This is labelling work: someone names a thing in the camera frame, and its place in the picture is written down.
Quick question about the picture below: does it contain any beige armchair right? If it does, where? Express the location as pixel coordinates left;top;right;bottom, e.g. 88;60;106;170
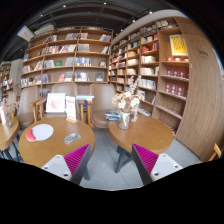
90;83;116;128

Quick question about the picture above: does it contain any wooden table far left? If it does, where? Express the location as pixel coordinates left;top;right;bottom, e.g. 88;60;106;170
0;118;20;160

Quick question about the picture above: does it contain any wooden bookshelf right wall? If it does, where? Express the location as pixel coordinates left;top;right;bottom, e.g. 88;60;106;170
108;17;189;133

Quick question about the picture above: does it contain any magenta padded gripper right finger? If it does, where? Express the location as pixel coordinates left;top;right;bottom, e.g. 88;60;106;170
131;143;184;186

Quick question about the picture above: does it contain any beige armchair left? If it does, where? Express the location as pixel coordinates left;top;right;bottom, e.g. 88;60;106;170
16;86;40;129

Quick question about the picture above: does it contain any wooden chair corner right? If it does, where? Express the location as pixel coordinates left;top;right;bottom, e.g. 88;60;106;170
208;143;222;161

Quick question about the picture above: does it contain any white and red mouse pad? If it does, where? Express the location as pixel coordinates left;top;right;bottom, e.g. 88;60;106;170
26;124;54;142

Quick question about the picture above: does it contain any round wooden table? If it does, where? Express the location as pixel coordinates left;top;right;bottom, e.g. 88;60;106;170
108;115;173;173
19;117;95;168

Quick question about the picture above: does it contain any wooden bookshelf wall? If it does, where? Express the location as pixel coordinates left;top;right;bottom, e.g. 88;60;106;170
108;17;189;133
20;26;113;95

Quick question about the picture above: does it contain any beige armchair middle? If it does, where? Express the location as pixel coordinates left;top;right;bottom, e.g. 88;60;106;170
41;83;83;120

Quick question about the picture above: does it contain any glass vase with dried flowers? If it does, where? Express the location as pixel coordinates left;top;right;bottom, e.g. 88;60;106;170
112;76;145;130

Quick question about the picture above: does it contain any stack of books on chair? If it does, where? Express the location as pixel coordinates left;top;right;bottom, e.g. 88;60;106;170
105;109;120;121

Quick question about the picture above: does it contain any white standing display sign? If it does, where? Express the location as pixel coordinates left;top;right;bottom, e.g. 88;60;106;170
66;96;77;122

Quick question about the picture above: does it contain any round wooden table left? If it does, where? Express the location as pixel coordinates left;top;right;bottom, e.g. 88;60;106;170
19;117;95;168

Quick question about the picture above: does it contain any wooden bookshelf back wall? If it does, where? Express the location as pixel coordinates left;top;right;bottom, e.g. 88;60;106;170
20;26;113;95

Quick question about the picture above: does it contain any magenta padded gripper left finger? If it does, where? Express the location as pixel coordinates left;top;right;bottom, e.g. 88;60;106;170
40;143;92;186

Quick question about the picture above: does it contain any beige armchair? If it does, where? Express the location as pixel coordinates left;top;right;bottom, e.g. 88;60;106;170
90;83;116;128
41;83;83;120
16;86;40;129

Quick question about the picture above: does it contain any vase with flowers far left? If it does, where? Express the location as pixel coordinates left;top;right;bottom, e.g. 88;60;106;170
1;91;17;128

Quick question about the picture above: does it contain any yellow poster on shelf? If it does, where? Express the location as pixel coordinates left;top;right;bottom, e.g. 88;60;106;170
169;34;188;56

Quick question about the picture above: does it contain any white framed picture board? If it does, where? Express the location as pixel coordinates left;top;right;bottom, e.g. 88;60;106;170
46;93;65;113

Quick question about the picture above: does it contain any round wooden table right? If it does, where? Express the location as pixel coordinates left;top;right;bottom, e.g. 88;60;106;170
108;115;173;173

